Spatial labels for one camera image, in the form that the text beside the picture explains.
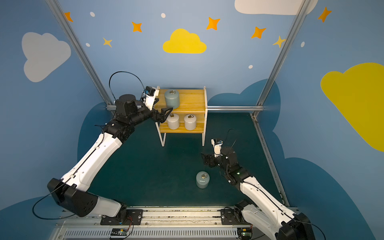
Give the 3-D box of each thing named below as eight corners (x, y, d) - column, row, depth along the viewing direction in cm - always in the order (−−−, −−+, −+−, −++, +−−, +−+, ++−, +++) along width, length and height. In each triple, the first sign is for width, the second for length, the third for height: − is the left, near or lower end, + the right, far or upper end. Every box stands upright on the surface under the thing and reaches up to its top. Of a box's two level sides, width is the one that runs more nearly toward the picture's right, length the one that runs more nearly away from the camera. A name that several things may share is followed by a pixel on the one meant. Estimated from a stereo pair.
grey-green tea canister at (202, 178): (196, 188, 86) (196, 183, 79) (196, 176, 91) (196, 170, 84) (208, 188, 86) (210, 183, 79) (208, 176, 91) (209, 170, 84)
